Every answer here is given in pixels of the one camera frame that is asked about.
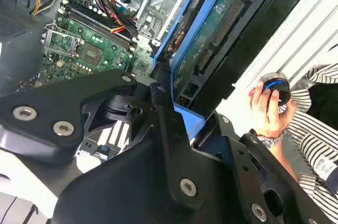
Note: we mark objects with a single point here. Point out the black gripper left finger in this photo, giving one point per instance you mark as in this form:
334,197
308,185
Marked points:
52,102

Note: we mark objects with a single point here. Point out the person hand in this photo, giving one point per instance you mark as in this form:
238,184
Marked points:
261,113

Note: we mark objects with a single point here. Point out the hard disk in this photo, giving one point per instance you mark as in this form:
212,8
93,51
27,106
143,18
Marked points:
211,36

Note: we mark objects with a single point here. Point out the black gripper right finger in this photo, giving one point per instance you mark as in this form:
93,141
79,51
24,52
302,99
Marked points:
264,181

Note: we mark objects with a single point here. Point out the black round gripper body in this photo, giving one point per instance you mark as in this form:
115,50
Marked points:
132,181

